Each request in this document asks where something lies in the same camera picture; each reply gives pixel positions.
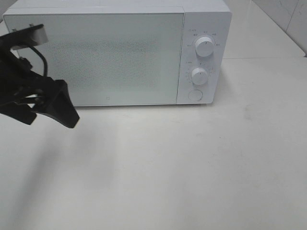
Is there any lower white timer knob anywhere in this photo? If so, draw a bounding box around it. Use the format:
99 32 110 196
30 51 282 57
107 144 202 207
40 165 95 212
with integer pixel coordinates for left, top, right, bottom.
191 68 209 85

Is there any upper white power knob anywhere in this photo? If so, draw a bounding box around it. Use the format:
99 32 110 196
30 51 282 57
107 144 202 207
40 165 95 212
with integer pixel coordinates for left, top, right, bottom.
195 35 215 58

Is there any round white door button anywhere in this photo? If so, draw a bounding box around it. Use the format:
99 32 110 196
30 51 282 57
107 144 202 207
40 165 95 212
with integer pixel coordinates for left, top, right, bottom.
188 90 203 102

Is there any white microwave oven body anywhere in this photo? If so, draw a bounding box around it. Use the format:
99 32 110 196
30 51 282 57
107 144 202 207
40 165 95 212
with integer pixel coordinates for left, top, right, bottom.
3 0 232 106

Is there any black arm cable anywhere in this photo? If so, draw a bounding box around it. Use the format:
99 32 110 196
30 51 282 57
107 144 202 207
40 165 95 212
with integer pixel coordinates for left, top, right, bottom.
28 45 48 77

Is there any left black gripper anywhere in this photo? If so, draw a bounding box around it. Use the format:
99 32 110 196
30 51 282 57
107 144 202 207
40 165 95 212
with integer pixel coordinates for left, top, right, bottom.
0 24 80 128

